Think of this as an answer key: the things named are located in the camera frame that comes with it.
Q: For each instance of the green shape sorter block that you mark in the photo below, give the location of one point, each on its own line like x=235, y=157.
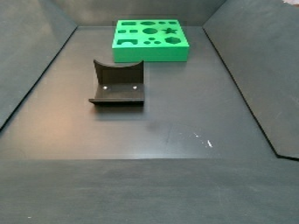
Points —
x=149, y=40

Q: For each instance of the black curved holder bracket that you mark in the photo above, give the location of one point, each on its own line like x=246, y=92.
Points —
x=119, y=78

